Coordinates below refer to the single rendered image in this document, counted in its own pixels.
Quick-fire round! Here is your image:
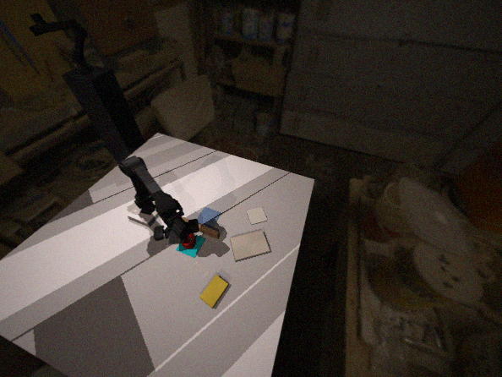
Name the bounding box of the olive-brown rectangular block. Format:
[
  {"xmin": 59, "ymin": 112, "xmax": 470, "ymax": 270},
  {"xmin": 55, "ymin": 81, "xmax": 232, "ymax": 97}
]
[{"xmin": 200, "ymin": 275, "xmax": 229, "ymax": 308}]

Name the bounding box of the brown flat bar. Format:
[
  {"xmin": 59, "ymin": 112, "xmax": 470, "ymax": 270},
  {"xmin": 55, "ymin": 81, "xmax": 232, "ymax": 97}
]
[{"xmin": 182, "ymin": 217, "xmax": 220, "ymax": 239}]

